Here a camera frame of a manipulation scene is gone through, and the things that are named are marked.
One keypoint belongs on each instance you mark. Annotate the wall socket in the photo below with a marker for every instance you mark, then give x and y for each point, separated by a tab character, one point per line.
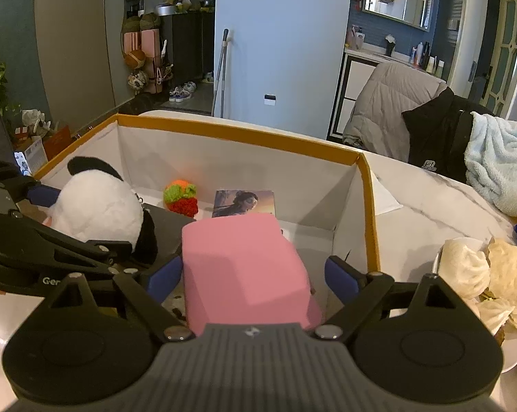
270	99

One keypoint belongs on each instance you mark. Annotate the white plate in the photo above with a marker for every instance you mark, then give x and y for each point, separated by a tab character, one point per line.
514	352

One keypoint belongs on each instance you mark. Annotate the flower vase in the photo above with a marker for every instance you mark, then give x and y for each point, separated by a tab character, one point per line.
390	45

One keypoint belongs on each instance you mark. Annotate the group of bottles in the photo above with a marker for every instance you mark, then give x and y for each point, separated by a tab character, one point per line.
426	58

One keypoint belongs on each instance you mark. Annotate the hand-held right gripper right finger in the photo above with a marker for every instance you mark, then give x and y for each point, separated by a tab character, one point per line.
340	279

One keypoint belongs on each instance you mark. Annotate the flat black box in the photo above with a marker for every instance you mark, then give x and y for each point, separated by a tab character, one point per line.
170	231

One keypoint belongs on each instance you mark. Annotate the grey puffer jacket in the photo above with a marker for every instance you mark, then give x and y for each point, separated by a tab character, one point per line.
383	107

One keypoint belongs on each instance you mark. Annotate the pink rectangular box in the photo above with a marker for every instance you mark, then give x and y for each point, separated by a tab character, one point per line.
241	266

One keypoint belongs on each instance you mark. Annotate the black sideboard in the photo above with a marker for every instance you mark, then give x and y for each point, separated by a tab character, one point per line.
187	51

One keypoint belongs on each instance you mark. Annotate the white steamed bun toy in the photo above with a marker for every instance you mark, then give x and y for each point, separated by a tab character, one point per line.
462	266

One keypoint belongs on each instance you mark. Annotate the red-brown box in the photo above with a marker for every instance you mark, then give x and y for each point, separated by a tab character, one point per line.
57	141

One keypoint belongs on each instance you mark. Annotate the light blue fleece blanket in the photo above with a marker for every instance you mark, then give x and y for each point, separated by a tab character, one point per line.
498	163

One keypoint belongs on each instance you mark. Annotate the white paper sheet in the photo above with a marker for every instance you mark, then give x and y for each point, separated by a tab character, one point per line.
385	197

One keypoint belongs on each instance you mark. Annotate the pair of light slippers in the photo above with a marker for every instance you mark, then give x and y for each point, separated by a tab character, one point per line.
207	77

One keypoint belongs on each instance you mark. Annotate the cream dumpling toy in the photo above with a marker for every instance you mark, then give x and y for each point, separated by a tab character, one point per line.
494	315

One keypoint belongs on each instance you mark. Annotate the orange green red knitted toy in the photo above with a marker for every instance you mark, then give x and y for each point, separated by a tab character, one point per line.
180	197

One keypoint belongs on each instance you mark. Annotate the basketball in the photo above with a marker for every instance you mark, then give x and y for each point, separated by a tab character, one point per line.
137	59

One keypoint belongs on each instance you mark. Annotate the soccer ball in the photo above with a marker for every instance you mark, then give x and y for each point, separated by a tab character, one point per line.
137	80

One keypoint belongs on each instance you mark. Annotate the panda plush toy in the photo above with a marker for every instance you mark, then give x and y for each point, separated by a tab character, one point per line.
99	206

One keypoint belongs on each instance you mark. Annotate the tan wrinkled bun toy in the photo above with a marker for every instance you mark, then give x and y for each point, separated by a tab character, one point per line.
511	270

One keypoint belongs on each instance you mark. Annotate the glass panel door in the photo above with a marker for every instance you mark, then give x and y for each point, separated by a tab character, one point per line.
509	47

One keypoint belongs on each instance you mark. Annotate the orange-rimmed cardboard box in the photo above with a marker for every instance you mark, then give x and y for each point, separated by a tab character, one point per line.
284	171

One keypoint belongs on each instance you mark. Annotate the black jacket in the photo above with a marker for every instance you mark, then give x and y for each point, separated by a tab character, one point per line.
443	137

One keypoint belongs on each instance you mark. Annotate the white printed box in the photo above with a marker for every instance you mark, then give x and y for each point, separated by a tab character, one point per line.
30	156

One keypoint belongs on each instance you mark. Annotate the pair of white sneakers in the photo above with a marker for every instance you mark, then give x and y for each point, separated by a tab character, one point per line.
182	92

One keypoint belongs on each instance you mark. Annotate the metal bowl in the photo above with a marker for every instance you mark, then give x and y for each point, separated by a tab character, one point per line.
169	8

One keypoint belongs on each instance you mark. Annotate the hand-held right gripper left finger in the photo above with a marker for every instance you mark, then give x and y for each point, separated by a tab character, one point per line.
166	279

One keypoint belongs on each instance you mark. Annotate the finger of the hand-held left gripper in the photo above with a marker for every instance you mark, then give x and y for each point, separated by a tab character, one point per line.
35	240
43	195

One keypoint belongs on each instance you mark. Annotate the picture card with woman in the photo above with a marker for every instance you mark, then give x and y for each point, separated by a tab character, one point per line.
245	202

